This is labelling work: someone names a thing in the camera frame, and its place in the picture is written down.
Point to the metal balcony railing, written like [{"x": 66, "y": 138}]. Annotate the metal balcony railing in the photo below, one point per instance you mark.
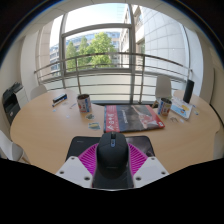
[{"x": 100, "y": 55}]

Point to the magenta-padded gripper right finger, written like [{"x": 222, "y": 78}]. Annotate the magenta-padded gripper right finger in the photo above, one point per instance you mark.
[{"x": 146, "y": 168}]

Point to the black computer mouse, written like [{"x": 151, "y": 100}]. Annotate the black computer mouse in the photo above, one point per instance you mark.
[{"x": 112, "y": 160}]

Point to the white chair with wooden legs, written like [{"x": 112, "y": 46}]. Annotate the white chair with wooden legs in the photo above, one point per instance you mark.
[{"x": 8, "y": 146}]

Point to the printed mug with blue band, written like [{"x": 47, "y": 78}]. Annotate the printed mug with blue band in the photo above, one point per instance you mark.
[{"x": 164, "y": 107}]

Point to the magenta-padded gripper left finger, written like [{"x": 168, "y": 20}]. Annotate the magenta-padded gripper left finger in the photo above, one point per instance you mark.
[{"x": 78, "y": 168}]

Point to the printed mug with red band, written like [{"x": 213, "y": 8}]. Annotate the printed mug with red band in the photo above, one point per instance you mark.
[{"x": 84, "y": 103}]

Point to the small dark blue box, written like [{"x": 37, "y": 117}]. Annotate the small dark blue box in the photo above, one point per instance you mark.
[{"x": 59, "y": 99}]

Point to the black cylindrical speaker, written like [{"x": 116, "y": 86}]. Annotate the black cylindrical speaker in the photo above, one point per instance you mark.
[{"x": 188, "y": 91}]

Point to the black printed mouse pad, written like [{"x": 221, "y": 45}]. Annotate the black printed mouse pad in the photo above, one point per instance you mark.
[{"x": 78, "y": 145}]

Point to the small printed card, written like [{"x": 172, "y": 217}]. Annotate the small printed card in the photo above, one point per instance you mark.
[
  {"x": 94, "y": 126},
  {"x": 90, "y": 116}
]

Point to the red magazine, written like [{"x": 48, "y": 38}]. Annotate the red magazine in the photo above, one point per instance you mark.
[{"x": 133, "y": 118}]

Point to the black and white printer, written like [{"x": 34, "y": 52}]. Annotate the black and white printer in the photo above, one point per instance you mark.
[{"x": 11, "y": 103}]

